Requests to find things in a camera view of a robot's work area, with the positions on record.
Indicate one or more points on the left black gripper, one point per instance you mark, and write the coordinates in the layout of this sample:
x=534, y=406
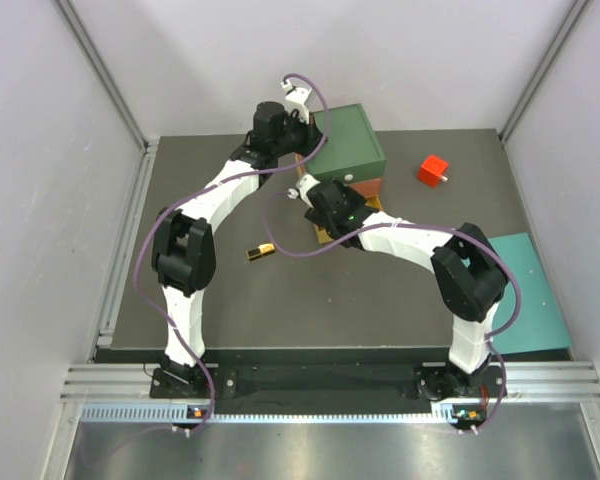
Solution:
x=307, y=132

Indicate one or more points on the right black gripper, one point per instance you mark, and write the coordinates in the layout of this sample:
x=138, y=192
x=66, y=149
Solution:
x=356, y=200

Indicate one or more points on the yellow drawer box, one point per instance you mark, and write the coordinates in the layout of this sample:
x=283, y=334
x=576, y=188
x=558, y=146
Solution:
x=374, y=206

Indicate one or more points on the green drawer box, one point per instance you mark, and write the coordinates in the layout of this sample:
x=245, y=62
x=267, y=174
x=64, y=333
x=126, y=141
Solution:
x=352, y=152

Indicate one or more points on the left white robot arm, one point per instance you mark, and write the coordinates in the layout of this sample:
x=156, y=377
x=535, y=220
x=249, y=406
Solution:
x=183, y=251

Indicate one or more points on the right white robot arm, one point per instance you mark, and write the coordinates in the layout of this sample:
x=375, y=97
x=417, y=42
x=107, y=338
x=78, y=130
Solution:
x=470, y=281

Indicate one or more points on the upper gold black lipstick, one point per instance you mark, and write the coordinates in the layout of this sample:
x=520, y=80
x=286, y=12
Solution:
x=260, y=251

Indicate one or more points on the red cube with peg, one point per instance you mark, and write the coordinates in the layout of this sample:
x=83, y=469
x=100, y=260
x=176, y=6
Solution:
x=432, y=171

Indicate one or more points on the teal mat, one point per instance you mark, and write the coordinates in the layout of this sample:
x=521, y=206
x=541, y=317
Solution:
x=539, y=325

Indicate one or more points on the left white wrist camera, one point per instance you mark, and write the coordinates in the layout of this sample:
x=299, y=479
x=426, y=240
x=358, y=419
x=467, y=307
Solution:
x=296, y=100

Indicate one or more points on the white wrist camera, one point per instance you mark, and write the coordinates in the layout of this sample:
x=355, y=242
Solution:
x=302, y=187
x=296, y=100

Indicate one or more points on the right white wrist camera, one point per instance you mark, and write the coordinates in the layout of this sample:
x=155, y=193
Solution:
x=302, y=187

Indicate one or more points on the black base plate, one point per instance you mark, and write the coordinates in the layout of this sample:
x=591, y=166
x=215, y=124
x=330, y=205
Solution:
x=322, y=382

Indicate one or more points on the grey slotted cable duct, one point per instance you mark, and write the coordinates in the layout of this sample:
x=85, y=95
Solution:
x=190, y=414

